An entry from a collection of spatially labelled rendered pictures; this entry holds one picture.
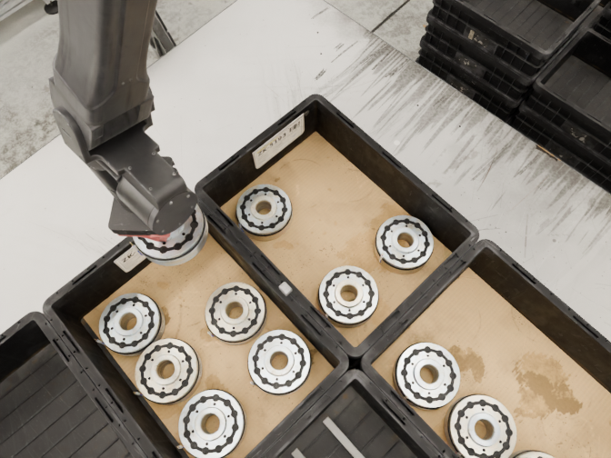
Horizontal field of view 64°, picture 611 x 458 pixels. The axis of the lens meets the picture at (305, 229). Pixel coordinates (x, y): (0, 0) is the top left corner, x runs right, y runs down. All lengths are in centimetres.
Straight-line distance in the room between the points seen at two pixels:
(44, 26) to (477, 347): 231
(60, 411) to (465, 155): 95
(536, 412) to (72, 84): 80
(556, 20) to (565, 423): 129
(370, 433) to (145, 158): 56
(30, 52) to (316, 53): 158
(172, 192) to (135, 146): 6
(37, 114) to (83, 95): 193
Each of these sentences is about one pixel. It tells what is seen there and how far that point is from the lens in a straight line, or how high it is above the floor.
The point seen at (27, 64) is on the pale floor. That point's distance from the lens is 256.
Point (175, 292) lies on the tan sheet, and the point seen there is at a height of 83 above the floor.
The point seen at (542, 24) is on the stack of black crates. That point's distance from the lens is 183.
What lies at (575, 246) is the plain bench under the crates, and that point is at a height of 70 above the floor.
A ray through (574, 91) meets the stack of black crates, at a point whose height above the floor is 38.
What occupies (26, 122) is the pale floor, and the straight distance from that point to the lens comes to 237.
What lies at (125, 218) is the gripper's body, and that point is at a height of 114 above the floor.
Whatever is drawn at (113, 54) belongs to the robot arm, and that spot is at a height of 141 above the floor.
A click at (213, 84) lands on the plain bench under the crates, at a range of 129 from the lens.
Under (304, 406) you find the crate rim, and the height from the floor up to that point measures 93.
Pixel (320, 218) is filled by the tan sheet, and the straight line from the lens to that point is 93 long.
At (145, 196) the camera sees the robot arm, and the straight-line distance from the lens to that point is 50.
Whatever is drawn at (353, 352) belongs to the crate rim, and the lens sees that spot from 76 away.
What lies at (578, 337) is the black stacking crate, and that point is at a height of 90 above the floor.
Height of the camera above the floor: 168
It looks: 67 degrees down
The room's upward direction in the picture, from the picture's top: 2 degrees counter-clockwise
